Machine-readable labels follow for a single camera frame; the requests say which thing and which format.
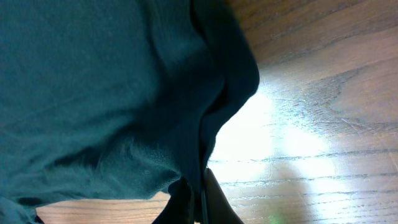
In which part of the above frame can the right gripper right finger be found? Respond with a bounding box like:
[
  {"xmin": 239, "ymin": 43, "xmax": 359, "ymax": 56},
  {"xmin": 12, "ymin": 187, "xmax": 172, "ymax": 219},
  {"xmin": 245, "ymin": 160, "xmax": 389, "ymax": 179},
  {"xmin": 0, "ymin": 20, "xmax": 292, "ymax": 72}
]
[{"xmin": 201, "ymin": 168, "xmax": 243, "ymax": 224}]

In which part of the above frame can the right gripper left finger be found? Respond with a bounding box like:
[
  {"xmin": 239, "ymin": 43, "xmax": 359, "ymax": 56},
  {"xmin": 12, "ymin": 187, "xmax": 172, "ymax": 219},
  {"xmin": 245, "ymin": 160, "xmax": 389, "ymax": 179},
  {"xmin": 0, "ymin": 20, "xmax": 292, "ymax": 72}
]
[{"xmin": 152, "ymin": 177, "xmax": 194, "ymax": 224}]

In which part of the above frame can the dark navy t-shirt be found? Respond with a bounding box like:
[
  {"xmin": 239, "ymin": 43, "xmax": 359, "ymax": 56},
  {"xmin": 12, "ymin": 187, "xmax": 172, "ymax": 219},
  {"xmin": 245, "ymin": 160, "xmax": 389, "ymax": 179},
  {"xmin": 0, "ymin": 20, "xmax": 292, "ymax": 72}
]
[{"xmin": 1, "ymin": 0, "xmax": 259, "ymax": 223}]

